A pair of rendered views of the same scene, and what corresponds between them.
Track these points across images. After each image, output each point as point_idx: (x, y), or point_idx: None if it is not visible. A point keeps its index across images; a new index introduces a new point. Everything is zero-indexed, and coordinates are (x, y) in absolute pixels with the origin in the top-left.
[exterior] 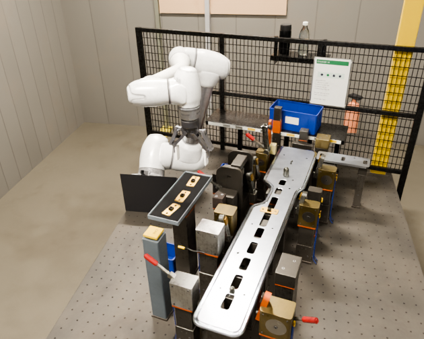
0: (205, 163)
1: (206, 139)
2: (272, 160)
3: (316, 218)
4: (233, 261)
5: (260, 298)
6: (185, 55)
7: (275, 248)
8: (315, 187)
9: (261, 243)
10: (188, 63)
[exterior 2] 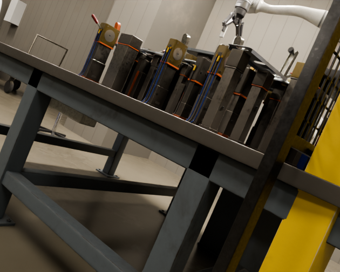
0: (219, 34)
1: (227, 17)
2: (271, 88)
3: (165, 49)
4: (153, 56)
5: (131, 85)
6: (321, 9)
7: (150, 51)
8: (208, 61)
9: (158, 54)
10: (310, 9)
